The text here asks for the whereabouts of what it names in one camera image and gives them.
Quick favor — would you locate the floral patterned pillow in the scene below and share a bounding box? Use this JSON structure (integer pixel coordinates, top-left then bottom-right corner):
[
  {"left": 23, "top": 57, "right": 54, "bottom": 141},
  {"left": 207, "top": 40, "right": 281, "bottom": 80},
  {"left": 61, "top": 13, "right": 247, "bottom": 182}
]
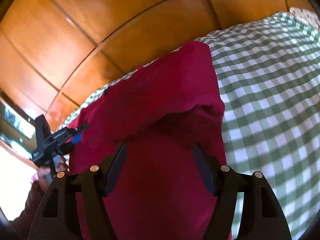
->
[{"left": 289, "top": 7, "right": 320, "bottom": 30}]

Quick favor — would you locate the person's left hand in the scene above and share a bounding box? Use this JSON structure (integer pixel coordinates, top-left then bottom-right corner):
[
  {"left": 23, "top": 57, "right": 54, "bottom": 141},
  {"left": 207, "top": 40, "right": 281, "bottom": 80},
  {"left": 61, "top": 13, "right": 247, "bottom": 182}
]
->
[{"left": 37, "top": 156, "right": 69, "bottom": 193}]

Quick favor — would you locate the dark red garment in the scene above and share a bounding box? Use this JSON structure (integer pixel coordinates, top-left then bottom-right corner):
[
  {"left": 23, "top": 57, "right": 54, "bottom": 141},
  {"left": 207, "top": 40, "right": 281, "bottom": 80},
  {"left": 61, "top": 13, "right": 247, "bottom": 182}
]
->
[{"left": 69, "top": 41, "right": 226, "bottom": 239}]

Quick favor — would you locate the person's left forearm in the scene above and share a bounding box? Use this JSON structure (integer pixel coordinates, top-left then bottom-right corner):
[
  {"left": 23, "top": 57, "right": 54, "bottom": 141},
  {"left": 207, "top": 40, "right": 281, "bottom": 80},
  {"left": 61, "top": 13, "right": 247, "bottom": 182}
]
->
[{"left": 9, "top": 181, "right": 44, "bottom": 239}]

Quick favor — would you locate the green white checkered bedspread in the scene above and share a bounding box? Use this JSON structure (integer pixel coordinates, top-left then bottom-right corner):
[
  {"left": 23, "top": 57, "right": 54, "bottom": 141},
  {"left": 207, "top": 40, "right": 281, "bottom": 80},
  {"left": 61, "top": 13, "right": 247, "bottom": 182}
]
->
[{"left": 66, "top": 12, "right": 319, "bottom": 239}]

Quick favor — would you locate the wooden panelled headboard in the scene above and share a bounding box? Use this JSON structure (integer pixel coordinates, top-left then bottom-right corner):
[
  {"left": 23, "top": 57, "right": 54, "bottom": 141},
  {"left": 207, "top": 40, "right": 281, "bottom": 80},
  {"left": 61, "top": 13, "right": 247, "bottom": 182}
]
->
[{"left": 1, "top": 0, "right": 319, "bottom": 129}]

